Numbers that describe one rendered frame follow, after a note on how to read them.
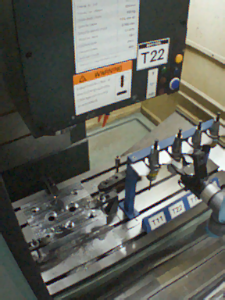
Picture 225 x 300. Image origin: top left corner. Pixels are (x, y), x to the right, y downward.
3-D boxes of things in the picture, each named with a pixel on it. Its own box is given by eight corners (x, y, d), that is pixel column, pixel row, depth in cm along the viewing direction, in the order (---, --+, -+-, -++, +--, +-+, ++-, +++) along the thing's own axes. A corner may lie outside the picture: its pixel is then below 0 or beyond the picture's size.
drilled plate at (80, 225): (106, 223, 124) (105, 216, 120) (43, 254, 112) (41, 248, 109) (80, 188, 138) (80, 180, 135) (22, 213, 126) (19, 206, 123)
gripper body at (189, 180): (175, 182, 116) (195, 202, 108) (180, 166, 110) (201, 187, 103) (190, 175, 119) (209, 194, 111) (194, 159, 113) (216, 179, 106)
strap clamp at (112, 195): (118, 210, 134) (119, 188, 124) (92, 223, 128) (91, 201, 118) (114, 205, 136) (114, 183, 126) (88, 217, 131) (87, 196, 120)
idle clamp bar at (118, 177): (144, 175, 150) (146, 165, 145) (102, 199, 138) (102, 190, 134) (138, 169, 153) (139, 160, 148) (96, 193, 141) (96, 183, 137)
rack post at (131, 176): (140, 215, 132) (146, 168, 112) (130, 220, 130) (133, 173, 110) (127, 200, 138) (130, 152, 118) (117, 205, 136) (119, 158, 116)
